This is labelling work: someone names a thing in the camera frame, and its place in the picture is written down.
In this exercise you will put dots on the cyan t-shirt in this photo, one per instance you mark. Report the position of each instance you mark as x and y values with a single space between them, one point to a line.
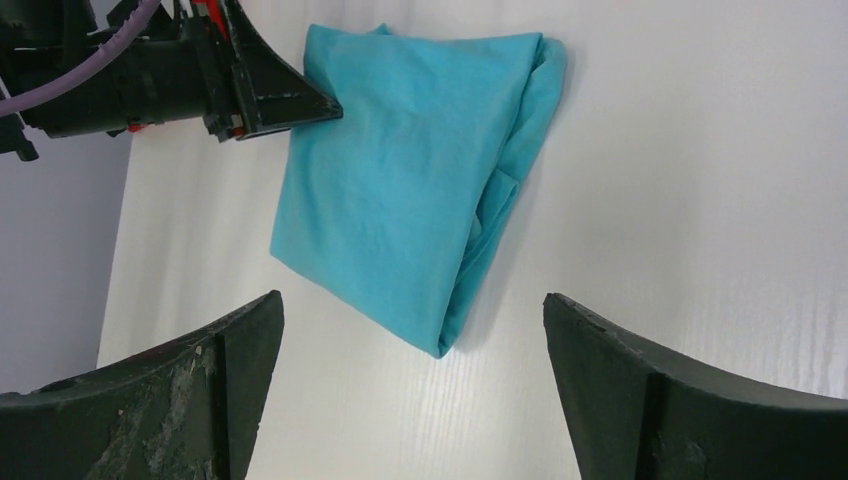
398 207

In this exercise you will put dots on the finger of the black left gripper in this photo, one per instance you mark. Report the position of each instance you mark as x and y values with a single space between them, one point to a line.
270 94

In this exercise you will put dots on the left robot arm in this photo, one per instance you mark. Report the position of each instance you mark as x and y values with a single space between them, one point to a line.
64 75

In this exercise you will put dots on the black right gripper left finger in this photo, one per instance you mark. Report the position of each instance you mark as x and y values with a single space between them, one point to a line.
189 408

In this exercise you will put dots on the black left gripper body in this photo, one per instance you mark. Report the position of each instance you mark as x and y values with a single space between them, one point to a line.
178 68

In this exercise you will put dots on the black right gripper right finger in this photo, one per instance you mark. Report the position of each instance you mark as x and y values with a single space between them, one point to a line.
638 410

